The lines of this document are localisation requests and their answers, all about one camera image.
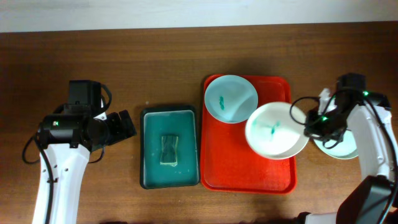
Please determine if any pale green plate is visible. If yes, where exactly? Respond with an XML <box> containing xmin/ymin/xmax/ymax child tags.
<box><xmin>313</xmin><ymin>130</ymin><xmax>359</xmax><ymax>160</ymax></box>

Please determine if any yellow green scrub sponge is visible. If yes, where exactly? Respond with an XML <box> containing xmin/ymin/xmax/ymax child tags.
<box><xmin>160</xmin><ymin>135</ymin><xmax>178</xmax><ymax>167</ymax></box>

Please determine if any white plate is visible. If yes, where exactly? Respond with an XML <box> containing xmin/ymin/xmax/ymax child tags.
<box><xmin>245</xmin><ymin>102</ymin><xmax>309</xmax><ymax>160</ymax></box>

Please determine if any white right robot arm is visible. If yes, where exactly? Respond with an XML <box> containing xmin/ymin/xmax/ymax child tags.
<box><xmin>296</xmin><ymin>88</ymin><xmax>397</xmax><ymax>224</ymax></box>

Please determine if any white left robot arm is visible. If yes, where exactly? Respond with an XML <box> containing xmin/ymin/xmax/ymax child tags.
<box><xmin>32</xmin><ymin>110</ymin><xmax>136</xmax><ymax>223</ymax></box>

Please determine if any dark green water tray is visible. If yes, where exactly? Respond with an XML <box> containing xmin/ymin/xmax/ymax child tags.
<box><xmin>140</xmin><ymin>105</ymin><xmax>200</xmax><ymax>189</ymax></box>

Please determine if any light blue plate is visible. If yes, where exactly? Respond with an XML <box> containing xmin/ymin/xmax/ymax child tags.
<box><xmin>204</xmin><ymin>75</ymin><xmax>259</xmax><ymax>124</ymax></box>

